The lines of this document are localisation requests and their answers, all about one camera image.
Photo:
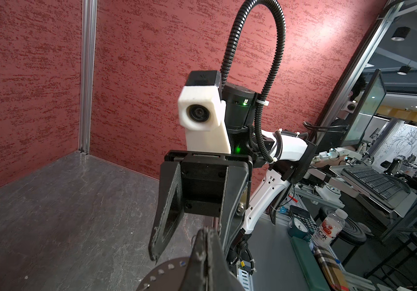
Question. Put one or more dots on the perforated metal disc tag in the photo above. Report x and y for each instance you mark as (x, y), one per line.
(168, 276)

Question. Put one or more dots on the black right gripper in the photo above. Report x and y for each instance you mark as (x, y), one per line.
(214, 185)

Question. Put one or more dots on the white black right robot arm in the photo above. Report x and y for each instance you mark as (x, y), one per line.
(289, 164)

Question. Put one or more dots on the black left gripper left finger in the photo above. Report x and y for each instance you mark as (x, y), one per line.
(195, 277)

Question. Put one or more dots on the computer keyboard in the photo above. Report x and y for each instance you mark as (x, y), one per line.
(380, 184)

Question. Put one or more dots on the aluminium corner post right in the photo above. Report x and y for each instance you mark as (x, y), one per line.
(89, 23)

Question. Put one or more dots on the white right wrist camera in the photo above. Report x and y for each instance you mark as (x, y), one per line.
(202, 113)

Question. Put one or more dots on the plastic water bottle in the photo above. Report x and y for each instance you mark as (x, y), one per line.
(330, 227)

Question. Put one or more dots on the computer monitor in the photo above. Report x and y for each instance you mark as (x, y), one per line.
(366, 108)

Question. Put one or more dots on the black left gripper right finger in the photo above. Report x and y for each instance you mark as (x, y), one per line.
(219, 277)

